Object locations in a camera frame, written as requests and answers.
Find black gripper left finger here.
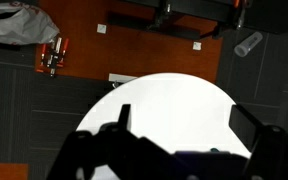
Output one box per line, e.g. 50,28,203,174
48,103,142,180

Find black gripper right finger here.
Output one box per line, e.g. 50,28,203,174
228,104,288,180

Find white table base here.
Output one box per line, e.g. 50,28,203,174
108,72,139,89

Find clear plastic cup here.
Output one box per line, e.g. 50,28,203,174
233,31,264,58

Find small white paper square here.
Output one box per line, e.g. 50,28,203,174
96,23,108,35
192,40,203,52

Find black workbench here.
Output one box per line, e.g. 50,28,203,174
107,0,288,42

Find white plastic bag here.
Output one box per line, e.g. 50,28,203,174
0,1,61,46

